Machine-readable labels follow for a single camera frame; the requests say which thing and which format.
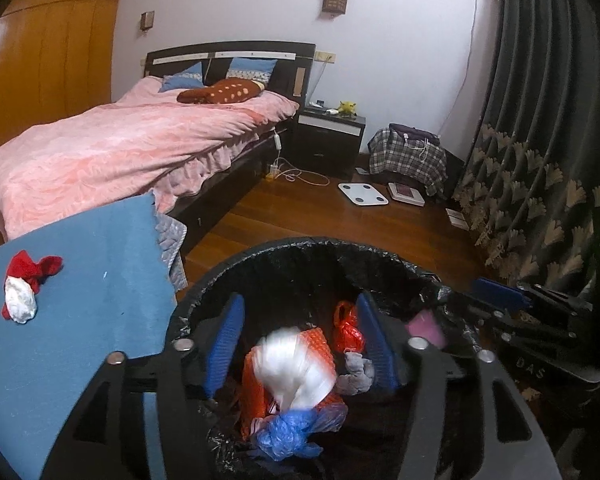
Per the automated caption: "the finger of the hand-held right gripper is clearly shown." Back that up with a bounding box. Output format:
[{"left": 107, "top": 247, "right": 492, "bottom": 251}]
[
  {"left": 472, "top": 276, "right": 593, "bottom": 313},
  {"left": 440, "top": 290, "right": 581, "bottom": 356}
]

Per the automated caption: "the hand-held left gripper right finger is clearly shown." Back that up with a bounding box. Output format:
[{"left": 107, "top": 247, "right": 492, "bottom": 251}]
[{"left": 356, "top": 291, "right": 562, "bottom": 480}]

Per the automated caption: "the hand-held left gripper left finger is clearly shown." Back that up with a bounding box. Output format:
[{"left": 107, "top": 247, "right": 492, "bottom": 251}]
[{"left": 40, "top": 292, "right": 246, "bottom": 480}]

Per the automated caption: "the red plastic bag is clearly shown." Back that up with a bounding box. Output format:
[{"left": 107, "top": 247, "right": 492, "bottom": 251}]
[{"left": 332, "top": 301, "right": 366, "bottom": 356}]

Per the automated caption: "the grey tissue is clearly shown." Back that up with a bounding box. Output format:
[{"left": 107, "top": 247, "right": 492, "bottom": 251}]
[{"left": 336, "top": 352, "right": 376, "bottom": 396}]

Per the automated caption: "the trash bin with black bag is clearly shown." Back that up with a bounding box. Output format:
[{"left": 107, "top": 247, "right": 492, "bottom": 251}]
[{"left": 162, "top": 236, "right": 486, "bottom": 480}]

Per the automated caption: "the pink wrapper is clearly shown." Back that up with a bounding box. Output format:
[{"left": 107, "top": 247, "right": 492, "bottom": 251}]
[{"left": 405, "top": 310, "right": 448, "bottom": 351}]

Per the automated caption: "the small white tissue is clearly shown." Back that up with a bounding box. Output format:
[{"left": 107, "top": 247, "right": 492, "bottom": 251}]
[{"left": 252, "top": 327, "right": 337, "bottom": 408}]

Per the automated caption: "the blue plastic bag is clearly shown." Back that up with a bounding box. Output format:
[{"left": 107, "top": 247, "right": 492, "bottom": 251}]
[{"left": 255, "top": 407, "right": 326, "bottom": 463}]

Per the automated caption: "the small book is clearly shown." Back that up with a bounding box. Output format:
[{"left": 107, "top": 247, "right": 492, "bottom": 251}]
[{"left": 445, "top": 207, "right": 470, "bottom": 231}]

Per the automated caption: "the grey quilted cloth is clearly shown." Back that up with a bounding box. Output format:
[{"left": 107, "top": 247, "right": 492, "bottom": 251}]
[{"left": 152, "top": 210, "right": 188, "bottom": 291}]

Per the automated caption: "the flat white box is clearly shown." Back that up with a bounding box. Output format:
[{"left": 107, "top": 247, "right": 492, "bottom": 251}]
[{"left": 387, "top": 182, "right": 426, "bottom": 207}]

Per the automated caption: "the blue tablecloth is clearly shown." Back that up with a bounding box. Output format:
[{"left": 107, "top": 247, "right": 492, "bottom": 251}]
[{"left": 0, "top": 192, "right": 181, "bottom": 480}]

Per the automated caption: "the white bathroom scale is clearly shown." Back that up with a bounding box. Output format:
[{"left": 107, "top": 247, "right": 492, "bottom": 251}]
[{"left": 337, "top": 181, "right": 390, "bottom": 207}]

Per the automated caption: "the plaid covered stool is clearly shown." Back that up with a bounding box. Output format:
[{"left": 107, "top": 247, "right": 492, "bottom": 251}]
[{"left": 369, "top": 123, "right": 448, "bottom": 196}]

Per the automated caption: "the dark patterned curtain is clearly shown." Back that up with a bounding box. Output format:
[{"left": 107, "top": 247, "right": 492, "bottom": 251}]
[{"left": 450, "top": 0, "right": 600, "bottom": 311}]

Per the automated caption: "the purple cloth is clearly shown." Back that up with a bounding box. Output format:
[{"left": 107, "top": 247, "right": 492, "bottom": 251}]
[{"left": 390, "top": 123, "right": 441, "bottom": 143}]

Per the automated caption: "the dark nightstand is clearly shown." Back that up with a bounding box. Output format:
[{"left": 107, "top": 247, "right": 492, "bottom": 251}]
[{"left": 295, "top": 107, "right": 367, "bottom": 178}]

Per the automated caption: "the large white crumpled paper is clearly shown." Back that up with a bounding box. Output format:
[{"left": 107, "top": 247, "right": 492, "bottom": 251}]
[{"left": 4, "top": 276, "right": 37, "bottom": 323}]

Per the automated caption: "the red cloth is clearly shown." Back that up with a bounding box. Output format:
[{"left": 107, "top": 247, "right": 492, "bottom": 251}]
[{"left": 1, "top": 251, "right": 64, "bottom": 320}]

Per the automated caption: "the pink bed blanket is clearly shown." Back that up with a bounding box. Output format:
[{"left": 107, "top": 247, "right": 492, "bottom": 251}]
[{"left": 0, "top": 76, "right": 301, "bottom": 241}]

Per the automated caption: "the brown dotted pillow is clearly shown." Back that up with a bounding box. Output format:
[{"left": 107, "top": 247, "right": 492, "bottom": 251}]
[{"left": 176, "top": 78, "right": 266, "bottom": 106}]

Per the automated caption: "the blue pillow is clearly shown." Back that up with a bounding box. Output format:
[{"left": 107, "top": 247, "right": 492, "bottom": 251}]
[
  {"left": 159, "top": 61, "right": 204, "bottom": 93},
  {"left": 226, "top": 58, "right": 277, "bottom": 83}
]

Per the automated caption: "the bed with pink blanket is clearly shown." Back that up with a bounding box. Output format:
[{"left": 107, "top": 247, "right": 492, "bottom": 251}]
[{"left": 0, "top": 41, "right": 317, "bottom": 261}]

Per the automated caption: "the wooden wardrobe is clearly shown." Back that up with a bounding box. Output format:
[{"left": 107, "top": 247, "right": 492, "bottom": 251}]
[{"left": 0, "top": 0, "right": 126, "bottom": 166}]

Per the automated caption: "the white floor cable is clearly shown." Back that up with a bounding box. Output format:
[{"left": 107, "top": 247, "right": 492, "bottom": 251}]
[{"left": 275, "top": 157, "right": 331, "bottom": 186}]

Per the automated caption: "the thin wall cable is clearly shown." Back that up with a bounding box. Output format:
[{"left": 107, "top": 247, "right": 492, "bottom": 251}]
[{"left": 440, "top": 0, "right": 481, "bottom": 136}]

